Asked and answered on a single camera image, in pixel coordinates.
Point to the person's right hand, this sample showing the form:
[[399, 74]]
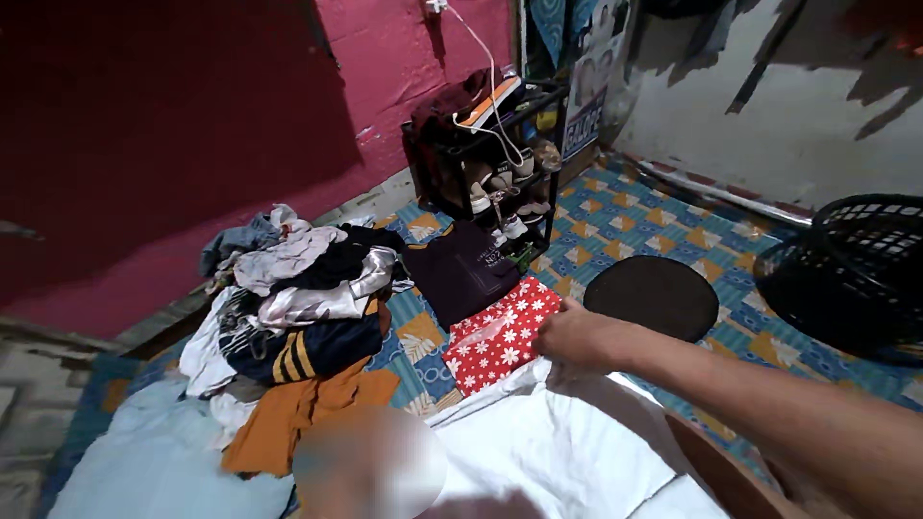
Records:
[[585, 339]]

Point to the person's right fingers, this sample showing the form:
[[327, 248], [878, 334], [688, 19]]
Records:
[[552, 336]]

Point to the red floral garment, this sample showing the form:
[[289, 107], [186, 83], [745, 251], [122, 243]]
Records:
[[497, 339]]

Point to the person's right forearm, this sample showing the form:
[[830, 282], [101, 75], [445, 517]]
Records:
[[757, 396]]

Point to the round black mat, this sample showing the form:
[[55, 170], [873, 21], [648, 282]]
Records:
[[649, 299]]

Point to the white garment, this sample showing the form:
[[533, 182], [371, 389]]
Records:
[[548, 447]]

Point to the dark purple printed shirt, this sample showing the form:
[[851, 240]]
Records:
[[458, 274]]

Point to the black shoe rack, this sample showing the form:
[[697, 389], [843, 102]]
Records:
[[465, 151]]

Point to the person's legs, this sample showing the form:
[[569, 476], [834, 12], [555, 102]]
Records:
[[714, 461]]

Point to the poster with faces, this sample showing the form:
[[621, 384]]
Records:
[[585, 94]]

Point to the pile of mixed clothes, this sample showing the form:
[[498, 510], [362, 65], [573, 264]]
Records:
[[303, 288]]

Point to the black plastic basket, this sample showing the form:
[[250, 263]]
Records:
[[851, 310]]

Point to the blue patterned curtain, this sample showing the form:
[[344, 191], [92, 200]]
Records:
[[549, 25]]

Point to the light blue blanket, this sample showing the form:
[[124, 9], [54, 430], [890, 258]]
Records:
[[173, 454]]

